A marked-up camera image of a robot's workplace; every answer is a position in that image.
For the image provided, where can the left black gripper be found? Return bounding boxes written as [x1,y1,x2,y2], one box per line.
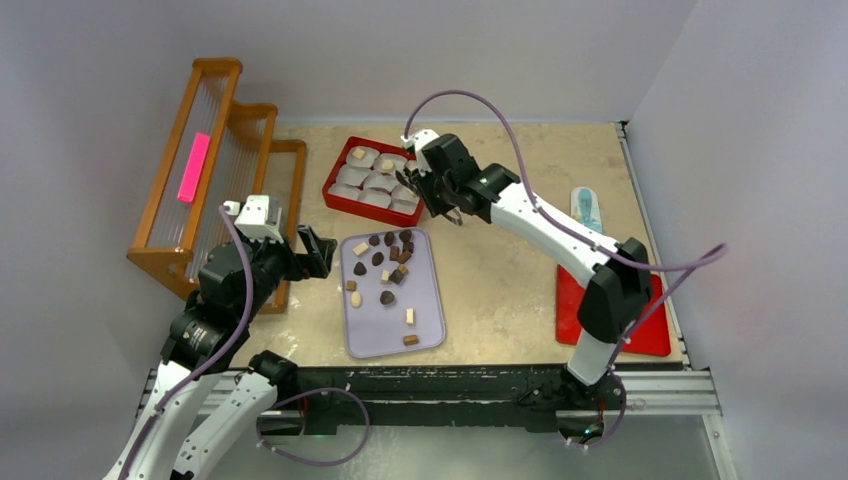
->
[233,222,335,322]

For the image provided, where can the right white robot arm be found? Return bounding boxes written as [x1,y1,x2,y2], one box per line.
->
[397,129,653,407]

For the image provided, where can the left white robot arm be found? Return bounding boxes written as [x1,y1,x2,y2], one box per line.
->
[106,225,337,479]

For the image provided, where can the red chocolate box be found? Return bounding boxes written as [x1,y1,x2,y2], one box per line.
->
[322,136,424,227]

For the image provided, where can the white rectangular chocolate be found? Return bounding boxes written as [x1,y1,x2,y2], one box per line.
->
[352,242,370,256]

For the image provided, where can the dark striped square chocolate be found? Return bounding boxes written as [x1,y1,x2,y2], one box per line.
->
[388,269,405,285]

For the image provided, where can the dark chocolate tray centre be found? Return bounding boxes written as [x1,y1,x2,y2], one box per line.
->
[379,290,396,306]

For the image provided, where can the lavender plastic tray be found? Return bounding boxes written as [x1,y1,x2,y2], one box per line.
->
[339,227,446,359]

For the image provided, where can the orange wooden tiered rack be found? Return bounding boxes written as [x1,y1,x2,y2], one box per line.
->
[127,57,307,300]

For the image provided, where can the pink rectangular block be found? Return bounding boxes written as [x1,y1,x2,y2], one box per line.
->
[176,132,211,204]

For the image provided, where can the blue white sticker card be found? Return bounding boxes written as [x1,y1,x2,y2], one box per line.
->
[570,186,604,234]

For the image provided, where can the red box lid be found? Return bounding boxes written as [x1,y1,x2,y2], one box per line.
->
[555,266,672,357]

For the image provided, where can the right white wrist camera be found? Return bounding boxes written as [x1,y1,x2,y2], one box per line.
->
[401,129,439,155]

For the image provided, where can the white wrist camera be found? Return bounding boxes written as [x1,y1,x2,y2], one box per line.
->
[401,129,439,155]
[223,194,283,243]

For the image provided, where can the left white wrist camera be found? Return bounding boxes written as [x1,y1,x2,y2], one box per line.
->
[223,194,283,243]

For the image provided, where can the black metal base rail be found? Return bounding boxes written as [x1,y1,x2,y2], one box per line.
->
[142,362,723,439]

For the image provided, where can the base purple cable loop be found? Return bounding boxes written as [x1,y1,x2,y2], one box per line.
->
[254,387,371,468]

